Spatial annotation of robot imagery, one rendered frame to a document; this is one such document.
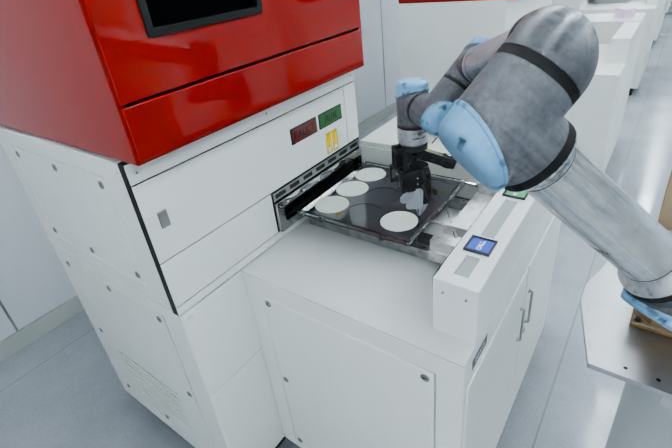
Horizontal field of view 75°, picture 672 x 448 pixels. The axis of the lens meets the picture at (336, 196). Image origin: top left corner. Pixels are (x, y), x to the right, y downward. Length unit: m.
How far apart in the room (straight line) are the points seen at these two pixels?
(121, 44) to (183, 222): 0.41
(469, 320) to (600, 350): 0.25
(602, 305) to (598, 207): 0.49
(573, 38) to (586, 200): 0.20
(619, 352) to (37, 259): 2.40
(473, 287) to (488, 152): 0.40
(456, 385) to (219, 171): 0.71
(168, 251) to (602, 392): 1.65
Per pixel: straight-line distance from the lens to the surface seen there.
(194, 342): 1.22
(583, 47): 0.60
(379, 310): 1.04
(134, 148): 0.91
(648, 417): 1.28
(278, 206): 1.25
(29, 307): 2.70
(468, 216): 1.25
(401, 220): 1.19
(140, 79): 0.90
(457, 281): 0.90
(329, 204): 1.29
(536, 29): 0.59
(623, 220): 0.69
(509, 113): 0.55
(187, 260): 1.10
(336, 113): 1.42
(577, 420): 1.96
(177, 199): 1.04
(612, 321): 1.10
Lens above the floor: 1.53
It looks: 28 degrees down
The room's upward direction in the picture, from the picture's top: 7 degrees counter-clockwise
